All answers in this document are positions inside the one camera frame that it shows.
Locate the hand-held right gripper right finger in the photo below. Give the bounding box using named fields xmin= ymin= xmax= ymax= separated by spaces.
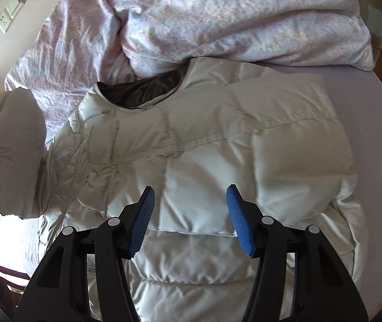
xmin=225 ymin=184 xmax=369 ymax=322

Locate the white wall switch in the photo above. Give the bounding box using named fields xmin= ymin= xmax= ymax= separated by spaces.
xmin=5 ymin=1 xmax=23 ymax=17

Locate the dark wooden chair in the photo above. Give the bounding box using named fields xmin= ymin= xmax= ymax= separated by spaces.
xmin=0 ymin=258 xmax=29 ymax=311

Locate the bed with lavender sheet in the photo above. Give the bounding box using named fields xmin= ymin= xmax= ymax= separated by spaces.
xmin=0 ymin=60 xmax=382 ymax=297

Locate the pink floral duvet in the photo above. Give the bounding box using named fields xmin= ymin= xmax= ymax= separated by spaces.
xmin=4 ymin=0 xmax=376 ymax=141

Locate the white puffer jacket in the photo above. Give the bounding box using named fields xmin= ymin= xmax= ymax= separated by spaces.
xmin=0 ymin=57 xmax=369 ymax=322

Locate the frosted glass door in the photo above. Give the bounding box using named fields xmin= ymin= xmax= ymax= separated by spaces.
xmin=355 ymin=0 xmax=382 ymax=71

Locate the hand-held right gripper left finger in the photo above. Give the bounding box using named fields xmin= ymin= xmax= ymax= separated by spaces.
xmin=13 ymin=186 xmax=156 ymax=322

